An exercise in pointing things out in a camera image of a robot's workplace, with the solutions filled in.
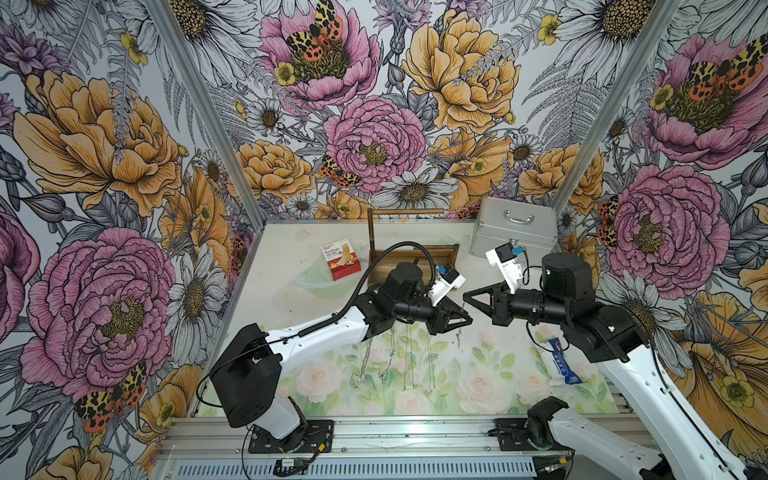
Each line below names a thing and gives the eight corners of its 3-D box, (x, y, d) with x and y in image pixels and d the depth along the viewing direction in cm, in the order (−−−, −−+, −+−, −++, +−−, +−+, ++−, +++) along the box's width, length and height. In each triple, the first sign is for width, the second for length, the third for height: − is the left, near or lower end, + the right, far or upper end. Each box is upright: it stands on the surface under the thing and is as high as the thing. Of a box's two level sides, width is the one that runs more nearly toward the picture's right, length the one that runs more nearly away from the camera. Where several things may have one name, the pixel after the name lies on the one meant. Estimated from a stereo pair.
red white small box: (334, 282, 105) (332, 275, 102) (322, 253, 114) (320, 245, 111) (363, 271, 108) (363, 264, 105) (350, 243, 117) (348, 236, 114)
